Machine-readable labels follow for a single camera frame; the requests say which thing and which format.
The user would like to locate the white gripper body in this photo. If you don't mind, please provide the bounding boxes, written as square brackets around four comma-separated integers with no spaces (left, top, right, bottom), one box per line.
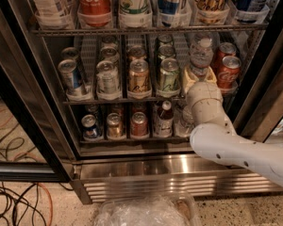
[186,82,223,108]

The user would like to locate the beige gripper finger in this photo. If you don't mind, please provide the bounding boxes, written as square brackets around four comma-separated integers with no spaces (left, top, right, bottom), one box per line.
[182,65,199,93]
[205,68,217,83]

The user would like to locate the clear front water bottle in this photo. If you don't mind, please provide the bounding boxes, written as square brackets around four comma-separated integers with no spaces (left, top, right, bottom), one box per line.
[190,32,213,79]

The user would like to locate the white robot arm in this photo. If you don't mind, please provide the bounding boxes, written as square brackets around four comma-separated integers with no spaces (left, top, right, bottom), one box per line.
[186,81,283,187]

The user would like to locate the bottom shelf water bottle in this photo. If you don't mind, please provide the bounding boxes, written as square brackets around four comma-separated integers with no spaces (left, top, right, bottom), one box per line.
[175,106,194,137]

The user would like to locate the brown juice bottle white cap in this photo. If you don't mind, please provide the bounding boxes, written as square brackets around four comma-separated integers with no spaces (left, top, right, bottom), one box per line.
[155,100,174,137]

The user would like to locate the right glass fridge door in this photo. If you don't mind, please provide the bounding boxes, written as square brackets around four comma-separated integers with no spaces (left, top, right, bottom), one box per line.
[232,24,283,142]

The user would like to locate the glass fridge door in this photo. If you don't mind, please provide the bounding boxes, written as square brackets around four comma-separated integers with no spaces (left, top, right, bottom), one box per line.
[0,0,76,182]
[232,24,283,142]

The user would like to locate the bottom shelf red can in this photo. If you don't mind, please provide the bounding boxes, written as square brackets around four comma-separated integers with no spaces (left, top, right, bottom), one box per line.
[130,112,148,137]

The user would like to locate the top shelf gold bottle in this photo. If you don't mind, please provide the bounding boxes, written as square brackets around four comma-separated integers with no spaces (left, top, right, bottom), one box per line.
[194,0,227,24]

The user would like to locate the bottom shelf gold can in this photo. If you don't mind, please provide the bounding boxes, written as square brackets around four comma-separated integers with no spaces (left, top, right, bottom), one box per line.
[107,113,125,138]

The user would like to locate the top shelf green white bottle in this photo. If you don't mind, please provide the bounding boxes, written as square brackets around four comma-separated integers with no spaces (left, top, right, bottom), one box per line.
[119,0,152,28]

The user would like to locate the bottom shelf blue can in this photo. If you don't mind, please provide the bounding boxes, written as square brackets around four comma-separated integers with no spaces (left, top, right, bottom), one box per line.
[81,114,102,140]

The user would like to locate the top shelf cola bottle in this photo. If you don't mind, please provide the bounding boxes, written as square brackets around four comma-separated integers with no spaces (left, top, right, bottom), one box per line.
[79,0,111,27]

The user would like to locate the steel fridge bottom grille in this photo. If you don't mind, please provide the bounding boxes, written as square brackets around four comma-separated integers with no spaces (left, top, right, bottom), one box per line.
[71,153,283,204]

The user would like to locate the left glass fridge door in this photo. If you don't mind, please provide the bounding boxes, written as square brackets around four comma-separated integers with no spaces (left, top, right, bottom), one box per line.
[0,0,76,182]

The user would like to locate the front red cola can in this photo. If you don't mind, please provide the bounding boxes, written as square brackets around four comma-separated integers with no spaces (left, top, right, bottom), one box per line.
[217,56,241,94]

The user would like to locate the red cola can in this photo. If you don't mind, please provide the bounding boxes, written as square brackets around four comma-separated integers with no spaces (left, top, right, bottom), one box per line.
[215,42,237,61]
[217,56,241,94]

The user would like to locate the front green soda can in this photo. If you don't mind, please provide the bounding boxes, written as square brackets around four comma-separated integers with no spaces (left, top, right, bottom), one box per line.
[158,58,180,98]

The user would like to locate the green soda can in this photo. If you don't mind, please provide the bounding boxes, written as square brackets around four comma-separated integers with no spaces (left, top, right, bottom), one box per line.
[158,45,176,61]
[156,34,174,48]
[158,58,180,98]

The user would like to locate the rear red cola can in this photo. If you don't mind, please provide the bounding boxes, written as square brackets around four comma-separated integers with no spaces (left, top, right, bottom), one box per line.
[215,42,237,61]

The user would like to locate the middle green soda can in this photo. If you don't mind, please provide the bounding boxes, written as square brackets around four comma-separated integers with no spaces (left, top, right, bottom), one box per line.
[158,45,176,61]

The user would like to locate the rear green soda can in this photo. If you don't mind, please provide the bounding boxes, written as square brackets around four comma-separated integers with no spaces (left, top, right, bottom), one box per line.
[156,34,174,48]

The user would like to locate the front gold soda can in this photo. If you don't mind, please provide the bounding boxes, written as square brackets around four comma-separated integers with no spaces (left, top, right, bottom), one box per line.
[127,59,152,99]

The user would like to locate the gold soda can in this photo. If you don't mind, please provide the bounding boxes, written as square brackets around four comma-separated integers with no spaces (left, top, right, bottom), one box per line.
[127,45,147,62]
[127,59,152,99]

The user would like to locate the rear gold soda can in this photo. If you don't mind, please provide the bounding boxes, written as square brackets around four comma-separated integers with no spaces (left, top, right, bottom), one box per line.
[127,45,147,62]

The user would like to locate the front white silver can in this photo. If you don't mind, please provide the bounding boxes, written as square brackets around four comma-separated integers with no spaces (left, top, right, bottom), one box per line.
[96,60,121,100]

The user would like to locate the white silver can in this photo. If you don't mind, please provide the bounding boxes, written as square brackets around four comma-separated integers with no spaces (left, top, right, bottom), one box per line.
[101,35,119,49]
[96,60,121,100]
[100,46,120,63]

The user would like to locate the middle white silver can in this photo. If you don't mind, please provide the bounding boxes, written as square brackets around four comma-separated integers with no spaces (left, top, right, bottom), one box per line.
[100,46,120,63]

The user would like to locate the rear white silver can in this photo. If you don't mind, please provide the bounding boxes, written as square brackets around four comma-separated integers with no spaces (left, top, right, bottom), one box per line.
[101,35,119,49]

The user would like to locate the clear plastic bin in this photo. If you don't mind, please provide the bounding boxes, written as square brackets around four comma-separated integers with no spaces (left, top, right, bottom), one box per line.
[92,191,202,226]

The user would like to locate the front blue silver can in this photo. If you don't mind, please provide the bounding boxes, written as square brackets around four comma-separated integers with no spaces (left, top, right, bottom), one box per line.
[58,59,87,96]

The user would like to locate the blue silver can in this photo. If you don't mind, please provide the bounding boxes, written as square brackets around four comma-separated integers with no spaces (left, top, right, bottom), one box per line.
[61,47,81,62]
[58,59,87,96]

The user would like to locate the rear blue silver can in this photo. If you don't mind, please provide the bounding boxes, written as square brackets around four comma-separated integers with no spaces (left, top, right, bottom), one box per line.
[61,47,81,62]

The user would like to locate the middle wire shelf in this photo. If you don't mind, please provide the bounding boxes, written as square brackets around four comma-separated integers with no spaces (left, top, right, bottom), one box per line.
[63,92,239,106]

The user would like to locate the wire shelf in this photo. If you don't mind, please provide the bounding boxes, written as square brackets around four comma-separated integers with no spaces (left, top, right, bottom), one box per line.
[63,92,239,106]
[30,24,268,37]

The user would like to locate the upper wire shelf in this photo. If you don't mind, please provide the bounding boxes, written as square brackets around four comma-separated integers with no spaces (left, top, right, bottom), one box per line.
[30,24,268,37]

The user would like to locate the orange floor cable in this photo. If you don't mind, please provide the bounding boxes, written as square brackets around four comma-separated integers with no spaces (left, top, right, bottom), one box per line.
[36,182,55,226]

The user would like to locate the black floor cables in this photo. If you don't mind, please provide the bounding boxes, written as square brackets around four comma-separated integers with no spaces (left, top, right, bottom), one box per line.
[0,182,75,226]

